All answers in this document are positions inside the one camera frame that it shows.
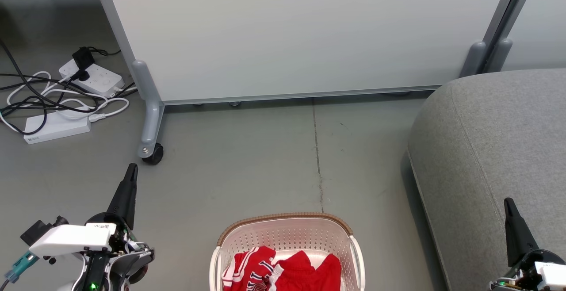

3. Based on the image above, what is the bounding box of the large white partition panel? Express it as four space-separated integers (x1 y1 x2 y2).
88 0 524 106

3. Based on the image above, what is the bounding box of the tangle of black white cables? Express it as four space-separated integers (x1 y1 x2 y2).
0 39 101 135

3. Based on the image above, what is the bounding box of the grey partition foot with caster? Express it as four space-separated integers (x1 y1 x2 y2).
131 60 165 165

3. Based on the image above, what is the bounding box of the white power strip with sockets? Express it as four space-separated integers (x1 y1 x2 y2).
59 59 125 98

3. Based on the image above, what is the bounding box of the white perforated laundry basket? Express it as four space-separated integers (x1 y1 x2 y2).
209 213 366 291

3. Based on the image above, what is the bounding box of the white flat power strip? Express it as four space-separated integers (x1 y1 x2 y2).
23 111 92 145

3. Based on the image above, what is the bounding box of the grey fabric sofa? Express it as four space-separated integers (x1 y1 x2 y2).
407 69 566 291

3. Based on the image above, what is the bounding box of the white looped cable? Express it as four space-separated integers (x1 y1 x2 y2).
0 71 130 135

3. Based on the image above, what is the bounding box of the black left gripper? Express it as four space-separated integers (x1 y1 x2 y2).
85 163 155 291

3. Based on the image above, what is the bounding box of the black power adapter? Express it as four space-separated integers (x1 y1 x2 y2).
72 47 96 70

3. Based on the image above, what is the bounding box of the plain red garment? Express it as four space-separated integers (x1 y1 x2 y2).
271 250 342 291

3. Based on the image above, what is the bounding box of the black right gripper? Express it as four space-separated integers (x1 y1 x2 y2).
489 197 566 291

